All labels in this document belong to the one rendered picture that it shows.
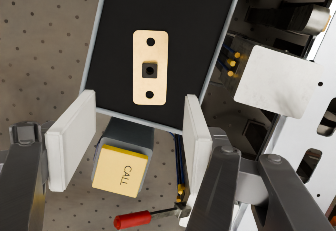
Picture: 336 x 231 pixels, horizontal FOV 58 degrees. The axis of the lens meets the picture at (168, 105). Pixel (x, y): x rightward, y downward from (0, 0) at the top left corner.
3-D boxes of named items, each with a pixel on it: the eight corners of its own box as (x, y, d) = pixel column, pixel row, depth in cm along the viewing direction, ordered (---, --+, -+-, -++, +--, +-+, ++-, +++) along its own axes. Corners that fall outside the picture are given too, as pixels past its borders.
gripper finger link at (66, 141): (64, 193, 14) (48, 192, 14) (96, 132, 21) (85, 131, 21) (61, 133, 13) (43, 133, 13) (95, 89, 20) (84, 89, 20)
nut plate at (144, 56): (165, 104, 36) (165, 108, 34) (133, 103, 36) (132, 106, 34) (168, 31, 33) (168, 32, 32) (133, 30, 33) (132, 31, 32)
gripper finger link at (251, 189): (217, 175, 12) (292, 178, 12) (201, 126, 17) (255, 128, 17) (213, 207, 12) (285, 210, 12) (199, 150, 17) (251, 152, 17)
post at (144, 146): (153, 100, 84) (141, 196, 42) (126, 92, 83) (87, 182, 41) (161, 74, 81) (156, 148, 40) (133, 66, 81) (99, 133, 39)
